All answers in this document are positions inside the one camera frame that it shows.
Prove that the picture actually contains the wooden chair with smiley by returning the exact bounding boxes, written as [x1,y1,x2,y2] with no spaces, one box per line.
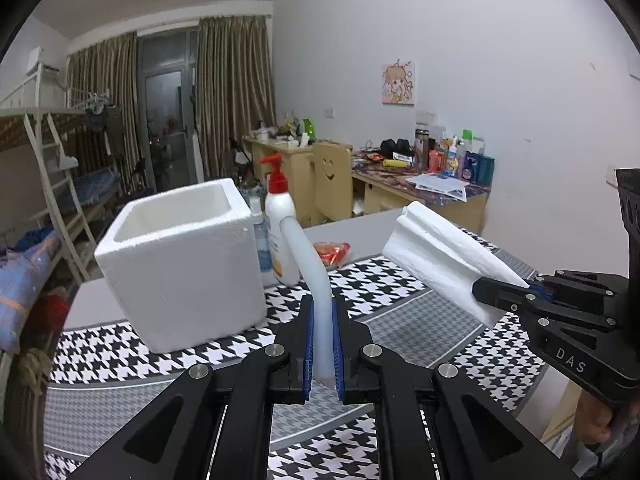
[311,142,353,226]

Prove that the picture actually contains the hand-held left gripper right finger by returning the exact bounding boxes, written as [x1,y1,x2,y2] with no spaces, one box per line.
[332,294,576,480]

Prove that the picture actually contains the white metal bunk bed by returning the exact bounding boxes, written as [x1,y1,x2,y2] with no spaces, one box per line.
[0,67,126,286]

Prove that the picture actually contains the white foam box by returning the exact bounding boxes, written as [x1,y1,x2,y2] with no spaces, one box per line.
[94,178,267,354]

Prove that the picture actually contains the white printed papers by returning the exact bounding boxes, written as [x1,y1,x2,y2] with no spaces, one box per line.
[406,172,468,202]

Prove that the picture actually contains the group of toiletry bottles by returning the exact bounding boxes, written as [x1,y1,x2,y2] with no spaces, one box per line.
[414,122,496,185]

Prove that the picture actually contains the plain wooden desk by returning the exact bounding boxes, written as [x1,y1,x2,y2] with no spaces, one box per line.
[242,135,321,228]

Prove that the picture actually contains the dark hanging clothes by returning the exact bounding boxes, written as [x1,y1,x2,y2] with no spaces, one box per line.
[82,105,123,161]

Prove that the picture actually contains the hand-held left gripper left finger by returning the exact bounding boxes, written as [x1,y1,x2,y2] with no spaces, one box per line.
[65,294,316,480]

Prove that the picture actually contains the cartoon wall poster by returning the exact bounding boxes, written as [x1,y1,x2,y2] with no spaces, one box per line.
[382,60,417,106]

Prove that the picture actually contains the white tissue paper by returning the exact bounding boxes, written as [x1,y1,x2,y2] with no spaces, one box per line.
[382,201,530,326]

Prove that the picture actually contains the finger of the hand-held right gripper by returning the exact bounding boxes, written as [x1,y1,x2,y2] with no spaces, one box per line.
[471,276,620,332]
[530,269,627,307]

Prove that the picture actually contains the white air conditioner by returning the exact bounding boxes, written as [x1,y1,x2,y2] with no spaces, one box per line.
[27,47,68,81]

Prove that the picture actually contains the glass balcony door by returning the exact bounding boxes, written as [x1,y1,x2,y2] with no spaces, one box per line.
[137,30,201,191]

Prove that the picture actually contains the brown curtain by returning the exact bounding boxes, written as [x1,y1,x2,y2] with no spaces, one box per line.
[67,32,141,196]
[195,15,277,181]

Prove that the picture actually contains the red cloth bundle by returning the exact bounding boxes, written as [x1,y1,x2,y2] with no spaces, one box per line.
[32,292,68,331]

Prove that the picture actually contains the small clear sanitizer bottle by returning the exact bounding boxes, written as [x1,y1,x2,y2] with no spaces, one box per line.
[247,196,275,273]

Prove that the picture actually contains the white lotion bottle red pump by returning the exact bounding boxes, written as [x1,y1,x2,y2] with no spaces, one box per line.
[259,154,301,288]

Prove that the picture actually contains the blue quilt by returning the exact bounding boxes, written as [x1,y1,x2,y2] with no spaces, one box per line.
[0,230,63,353]

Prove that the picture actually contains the wooden desk with patterned cover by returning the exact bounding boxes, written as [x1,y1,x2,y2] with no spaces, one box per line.
[350,160,491,233]

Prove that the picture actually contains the houndstooth tablecloth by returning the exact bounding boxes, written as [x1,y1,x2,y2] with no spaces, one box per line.
[42,230,561,480]

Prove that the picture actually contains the red snack packet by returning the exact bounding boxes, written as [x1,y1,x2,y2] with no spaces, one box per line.
[314,241,352,267]

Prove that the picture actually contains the blue face mask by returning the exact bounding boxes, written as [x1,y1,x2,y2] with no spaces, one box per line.
[280,216,333,386]

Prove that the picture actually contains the person's right hand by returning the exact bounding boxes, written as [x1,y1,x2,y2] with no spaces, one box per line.
[572,391,620,461]

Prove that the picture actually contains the black bag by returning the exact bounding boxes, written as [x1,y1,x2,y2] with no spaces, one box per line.
[380,139,413,158]

